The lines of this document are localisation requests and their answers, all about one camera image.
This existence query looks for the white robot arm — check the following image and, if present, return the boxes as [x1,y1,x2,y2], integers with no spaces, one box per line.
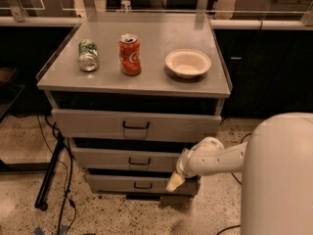
[166,113,313,235]

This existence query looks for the bottom grey drawer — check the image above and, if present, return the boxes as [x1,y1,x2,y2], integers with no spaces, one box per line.
[85,173,201,196]

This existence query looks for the grey drawer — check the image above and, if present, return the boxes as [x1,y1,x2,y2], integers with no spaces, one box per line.
[52,109,221,143]
[72,148,181,172]
[85,173,201,196]

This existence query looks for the middle grey drawer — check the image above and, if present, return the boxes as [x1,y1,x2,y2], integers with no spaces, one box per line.
[72,148,181,172]

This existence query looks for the grey metal drawer cabinet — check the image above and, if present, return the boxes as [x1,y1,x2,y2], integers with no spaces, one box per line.
[36,11,233,202]

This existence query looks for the top grey drawer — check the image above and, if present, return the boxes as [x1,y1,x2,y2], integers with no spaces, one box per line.
[52,109,221,143]

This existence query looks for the white paper bowl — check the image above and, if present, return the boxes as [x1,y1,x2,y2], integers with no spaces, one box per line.
[165,49,211,79]

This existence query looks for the black stand leg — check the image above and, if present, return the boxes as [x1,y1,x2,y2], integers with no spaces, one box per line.
[34,133,64,212]

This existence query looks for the red cola can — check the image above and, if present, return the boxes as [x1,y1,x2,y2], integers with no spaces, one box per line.
[118,33,141,76]

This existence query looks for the green soda can lying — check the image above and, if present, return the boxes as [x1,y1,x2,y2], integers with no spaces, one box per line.
[78,39,100,71]

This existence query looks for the clear plastic water bottle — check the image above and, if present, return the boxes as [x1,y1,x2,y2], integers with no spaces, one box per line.
[121,0,131,12]

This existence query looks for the black cable at left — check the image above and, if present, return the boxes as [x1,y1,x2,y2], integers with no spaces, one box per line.
[36,115,78,235]

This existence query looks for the white horizontal rail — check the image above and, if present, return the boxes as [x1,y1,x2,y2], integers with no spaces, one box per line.
[0,17,313,31]

